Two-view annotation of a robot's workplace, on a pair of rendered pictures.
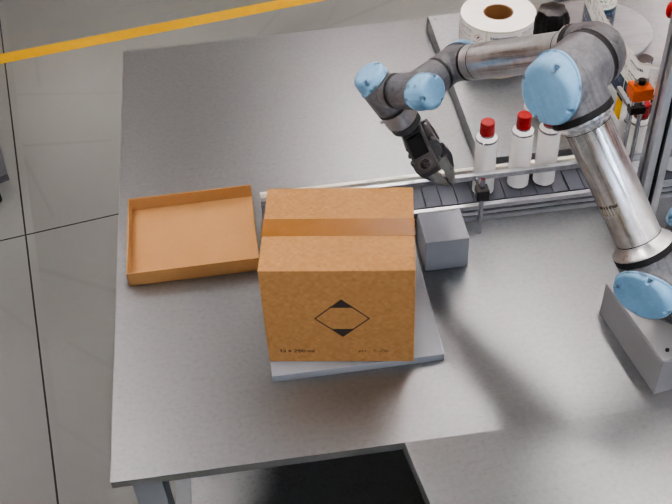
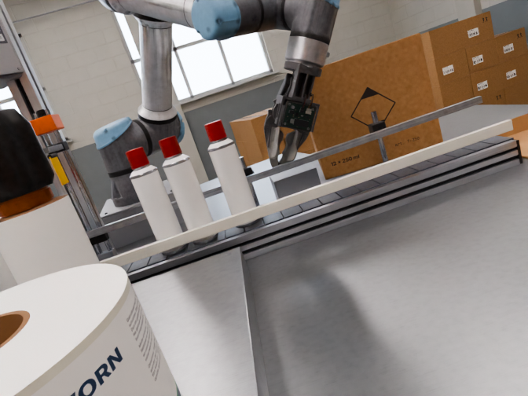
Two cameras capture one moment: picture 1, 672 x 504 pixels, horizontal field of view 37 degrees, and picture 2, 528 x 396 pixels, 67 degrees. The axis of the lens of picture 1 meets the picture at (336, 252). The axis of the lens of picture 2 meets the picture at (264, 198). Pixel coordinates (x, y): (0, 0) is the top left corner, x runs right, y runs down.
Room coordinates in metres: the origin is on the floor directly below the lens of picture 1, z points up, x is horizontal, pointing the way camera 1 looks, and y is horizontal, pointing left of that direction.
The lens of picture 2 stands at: (2.56, -0.26, 1.11)
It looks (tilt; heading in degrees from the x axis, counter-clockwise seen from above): 14 degrees down; 184
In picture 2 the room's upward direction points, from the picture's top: 19 degrees counter-clockwise
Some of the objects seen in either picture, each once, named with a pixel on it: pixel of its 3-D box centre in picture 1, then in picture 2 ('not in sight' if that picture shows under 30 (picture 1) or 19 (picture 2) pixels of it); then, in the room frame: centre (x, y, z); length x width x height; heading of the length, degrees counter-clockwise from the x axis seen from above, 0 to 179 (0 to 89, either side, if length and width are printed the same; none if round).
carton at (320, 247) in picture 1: (340, 274); (361, 107); (1.46, -0.01, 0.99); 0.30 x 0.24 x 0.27; 86
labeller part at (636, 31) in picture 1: (596, 30); not in sight; (2.46, -0.77, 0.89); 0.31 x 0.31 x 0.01
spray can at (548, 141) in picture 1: (547, 147); (155, 200); (1.84, -0.51, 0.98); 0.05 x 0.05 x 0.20
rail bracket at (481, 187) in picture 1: (478, 200); (254, 195); (1.74, -0.34, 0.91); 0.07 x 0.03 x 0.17; 5
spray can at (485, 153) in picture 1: (485, 156); (230, 174); (1.81, -0.36, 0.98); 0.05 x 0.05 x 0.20
